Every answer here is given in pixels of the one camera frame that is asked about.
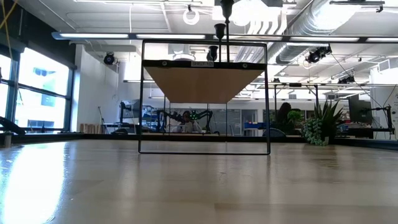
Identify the person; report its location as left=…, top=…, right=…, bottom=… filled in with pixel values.
left=174, top=110, right=203, bottom=134
left=275, top=101, right=295, bottom=135

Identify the blue storage bin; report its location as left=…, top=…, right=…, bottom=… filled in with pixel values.
left=243, top=121, right=268, bottom=130

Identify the black equipment stand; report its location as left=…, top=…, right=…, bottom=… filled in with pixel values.
left=119, top=100, right=153, bottom=134

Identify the small green plant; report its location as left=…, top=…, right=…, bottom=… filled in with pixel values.
left=286, top=110, right=304, bottom=124

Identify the wooden pallet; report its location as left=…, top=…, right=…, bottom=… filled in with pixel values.
left=79, top=123, right=103, bottom=134

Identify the trailing green succulent plant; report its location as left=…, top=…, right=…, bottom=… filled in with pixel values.
left=300, top=116, right=328, bottom=147

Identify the long ceiling light bar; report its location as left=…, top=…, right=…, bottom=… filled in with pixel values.
left=51, top=30, right=398, bottom=44

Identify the spiky green potted plant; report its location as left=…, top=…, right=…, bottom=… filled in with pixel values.
left=313, top=100, right=345, bottom=146

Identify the black computer monitor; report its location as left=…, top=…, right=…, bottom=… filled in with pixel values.
left=348, top=95, right=373, bottom=124

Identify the wooden shelf black metal frame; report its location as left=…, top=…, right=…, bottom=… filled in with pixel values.
left=138, top=39, right=271, bottom=156

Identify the white ring light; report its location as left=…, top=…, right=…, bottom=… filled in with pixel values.
left=182, top=7, right=200, bottom=26

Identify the black ceiling camera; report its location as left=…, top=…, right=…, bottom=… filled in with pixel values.
left=337, top=74, right=356, bottom=85
left=305, top=45, right=333, bottom=65
left=103, top=52, right=116, bottom=66

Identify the silver ventilation duct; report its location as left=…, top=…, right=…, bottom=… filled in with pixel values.
left=275, top=0, right=352, bottom=65

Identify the black metal rig frame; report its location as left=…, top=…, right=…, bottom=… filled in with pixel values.
left=0, top=132, right=398, bottom=150

